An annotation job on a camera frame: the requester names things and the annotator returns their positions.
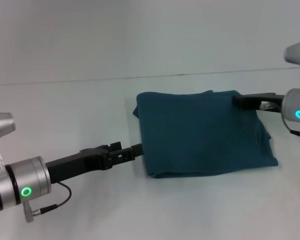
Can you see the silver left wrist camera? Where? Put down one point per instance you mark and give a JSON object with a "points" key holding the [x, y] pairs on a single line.
{"points": [[0, 130]]}

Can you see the silver right arm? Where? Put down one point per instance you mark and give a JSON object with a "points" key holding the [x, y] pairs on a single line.
{"points": [[297, 106]]}

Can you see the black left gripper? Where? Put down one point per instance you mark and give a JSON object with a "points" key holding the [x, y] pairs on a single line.
{"points": [[77, 165]]}

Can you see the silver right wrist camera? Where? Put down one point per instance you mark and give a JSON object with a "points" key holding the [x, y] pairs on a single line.
{"points": [[298, 55]]}

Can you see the silver and white left arm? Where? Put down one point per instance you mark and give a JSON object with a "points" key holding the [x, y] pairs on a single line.
{"points": [[15, 182]]}

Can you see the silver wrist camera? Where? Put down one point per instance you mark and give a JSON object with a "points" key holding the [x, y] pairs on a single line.
{"points": [[298, 55], [0, 130]]}

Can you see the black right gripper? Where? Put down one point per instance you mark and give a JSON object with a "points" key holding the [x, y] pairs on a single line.
{"points": [[262, 100]]}

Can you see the teal t-shirt with FREE print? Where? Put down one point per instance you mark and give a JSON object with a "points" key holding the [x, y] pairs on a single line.
{"points": [[200, 132]]}

